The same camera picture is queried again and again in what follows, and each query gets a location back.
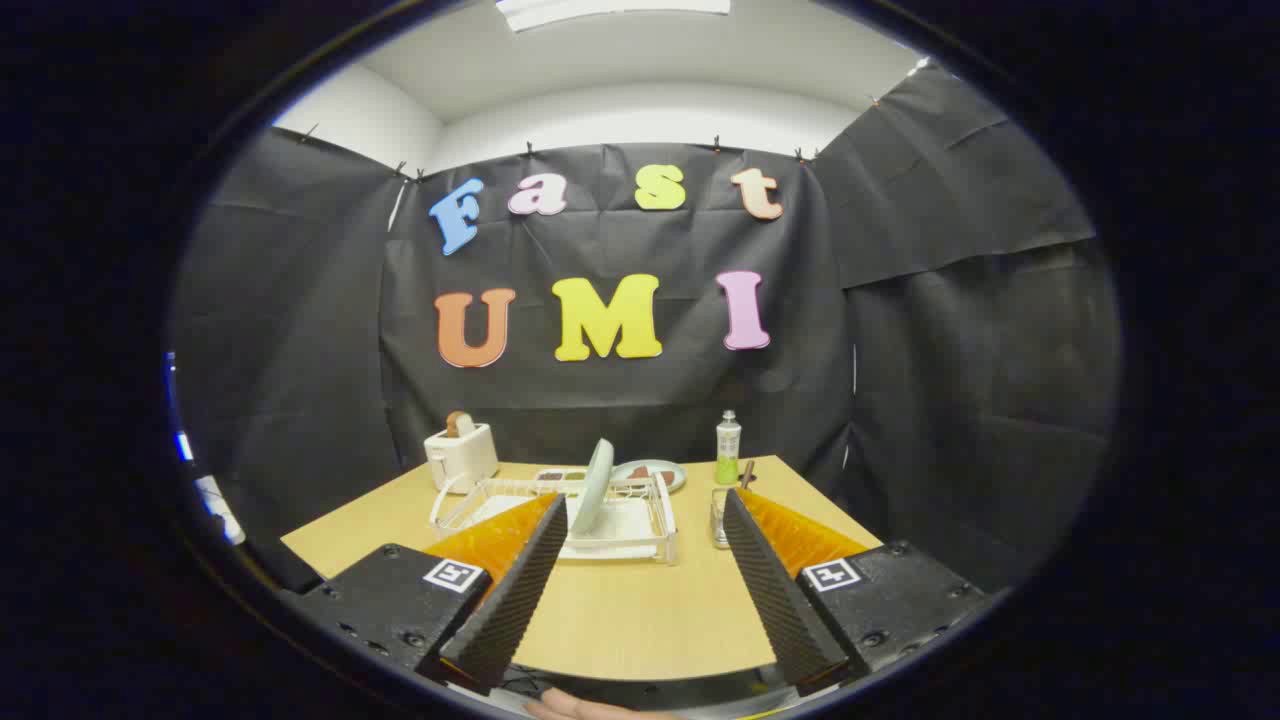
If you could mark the white drip tray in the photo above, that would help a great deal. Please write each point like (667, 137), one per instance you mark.
(625, 525)

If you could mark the ceiling light panel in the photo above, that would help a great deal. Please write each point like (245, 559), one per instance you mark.
(600, 10)

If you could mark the brown food pieces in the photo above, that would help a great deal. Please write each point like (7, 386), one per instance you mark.
(640, 473)

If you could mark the pale green plate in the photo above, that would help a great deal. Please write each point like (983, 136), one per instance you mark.
(595, 485)

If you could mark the green drink bottle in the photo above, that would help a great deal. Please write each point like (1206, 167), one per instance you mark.
(728, 450)

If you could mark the grey plate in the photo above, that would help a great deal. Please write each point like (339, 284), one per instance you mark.
(665, 468)

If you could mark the black backdrop cloth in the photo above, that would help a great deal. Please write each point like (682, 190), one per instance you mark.
(300, 350)

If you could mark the small white dish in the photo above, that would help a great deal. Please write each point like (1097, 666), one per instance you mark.
(560, 472)

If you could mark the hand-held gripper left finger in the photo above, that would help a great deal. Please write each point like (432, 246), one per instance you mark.
(515, 600)

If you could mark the bread slice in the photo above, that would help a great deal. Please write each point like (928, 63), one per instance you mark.
(460, 424)

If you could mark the white toaster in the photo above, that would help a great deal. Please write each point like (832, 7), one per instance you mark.
(460, 455)

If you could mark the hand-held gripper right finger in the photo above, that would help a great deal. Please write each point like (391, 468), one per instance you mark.
(780, 600)

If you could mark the white printed paper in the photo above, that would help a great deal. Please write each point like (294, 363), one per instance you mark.
(220, 510)

